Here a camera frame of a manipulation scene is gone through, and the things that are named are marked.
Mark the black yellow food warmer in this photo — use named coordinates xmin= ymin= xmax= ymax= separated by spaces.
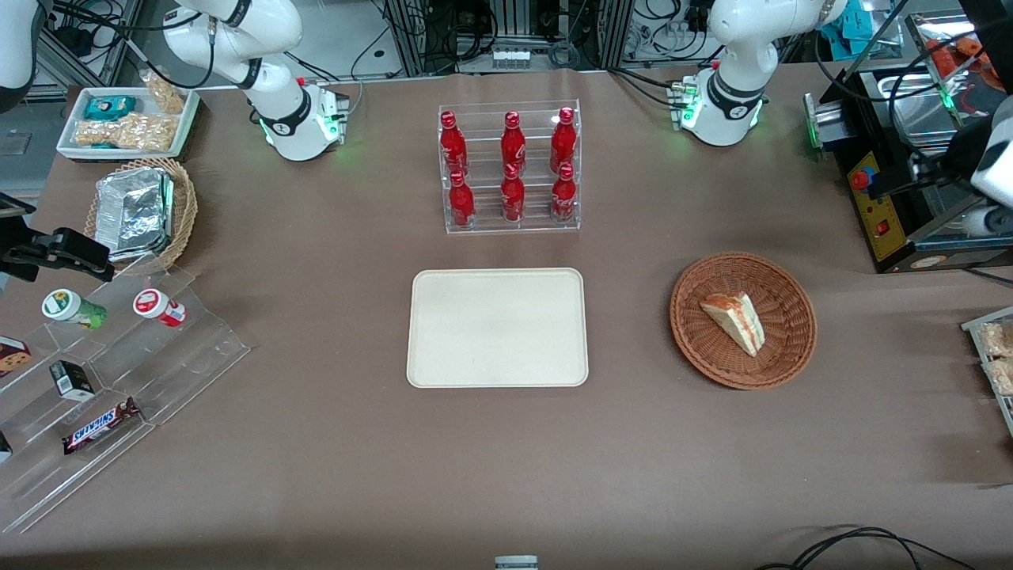
xmin=803 ymin=0 xmax=1013 ymax=275

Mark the red label cup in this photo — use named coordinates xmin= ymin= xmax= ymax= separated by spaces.
xmin=132 ymin=288 xmax=188 ymax=328

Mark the snickers chocolate bar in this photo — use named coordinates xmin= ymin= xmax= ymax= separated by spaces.
xmin=63 ymin=397 xmax=142 ymax=455

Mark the red food in warmer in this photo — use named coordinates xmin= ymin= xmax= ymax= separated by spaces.
xmin=926 ymin=36 xmax=992 ymax=89

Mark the light wicker basket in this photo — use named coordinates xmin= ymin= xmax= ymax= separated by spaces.
xmin=85 ymin=157 xmax=199 ymax=272

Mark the metal equipment rack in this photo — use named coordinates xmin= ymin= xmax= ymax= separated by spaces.
xmin=378 ymin=0 xmax=638 ymax=77

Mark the cream rectangular tray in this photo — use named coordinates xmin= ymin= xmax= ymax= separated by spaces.
xmin=407 ymin=268 xmax=590 ymax=389

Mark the white snack tray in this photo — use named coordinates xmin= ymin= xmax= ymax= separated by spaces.
xmin=57 ymin=85 xmax=200 ymax=163

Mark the triangular sandwich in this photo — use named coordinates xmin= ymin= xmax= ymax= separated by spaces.
xmin=700 ymin=291 xmax=766 ymax=358

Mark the red cola bottle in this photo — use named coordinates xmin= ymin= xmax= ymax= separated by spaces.
xmin=550 ymin=107 xmax=577 ymax=170
xmin=501 ymin=111 xmax=527 ymax=170
xmin=449 ymin=170 xmax=476 ymax=229
xmin=501 ymin=163 xmax=525 ymax=223
xmin=440 ymin=111 xmax=469 ymax=177
xmin=552 ymin=163 xmax=577 ymax=223

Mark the small clear snack bag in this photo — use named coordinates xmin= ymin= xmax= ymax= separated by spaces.
xmin=141 ymin=71 xmax=188 ymax=116

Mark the teal cloth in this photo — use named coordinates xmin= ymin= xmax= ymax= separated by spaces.
xmin=820 ymin=0 xmax=873 ymax=58

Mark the large clear peanut bag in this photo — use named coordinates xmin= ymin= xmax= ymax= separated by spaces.
xmin=73 ymin=112 xmax=179 ymax=153

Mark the white wire rack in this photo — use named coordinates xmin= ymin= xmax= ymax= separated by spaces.
xmin=962 ymin=306 xmax=1013 ymax=438

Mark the green lid cup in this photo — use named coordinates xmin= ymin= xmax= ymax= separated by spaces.
xmin=41 ymin=288 xmax=108 ymax=330

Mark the small black box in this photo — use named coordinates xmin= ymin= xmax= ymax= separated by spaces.
xmin=49 ymin=360 xmax=96 ymax=401

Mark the clear acrylic step stand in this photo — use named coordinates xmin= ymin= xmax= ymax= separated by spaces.
xmin=0 ymin=253 xmax=252 ymax=535

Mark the brown wicker basket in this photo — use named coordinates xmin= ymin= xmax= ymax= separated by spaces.
xmin=670 ymin=252 xmax=818 ymax=390

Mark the brown cookie box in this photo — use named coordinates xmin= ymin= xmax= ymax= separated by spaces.
xmin=0 ymin=336 xmax=33 ymax=379

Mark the clear acrylic bottle rack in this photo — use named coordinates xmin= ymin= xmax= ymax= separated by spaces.
xmin=438 ymin=100 xmax=581 ymax=235

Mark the teal snack packet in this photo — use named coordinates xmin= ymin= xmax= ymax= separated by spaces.
xmin=83 ymin=95 xmax=137 ymax=122

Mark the black floor cable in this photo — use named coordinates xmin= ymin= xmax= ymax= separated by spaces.
xmin=752 ymin=526 xmax=979 ymax=570

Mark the silver foil package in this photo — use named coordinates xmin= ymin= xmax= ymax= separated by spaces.
xmin=95 ymin=166 xmax=176 ymax=263

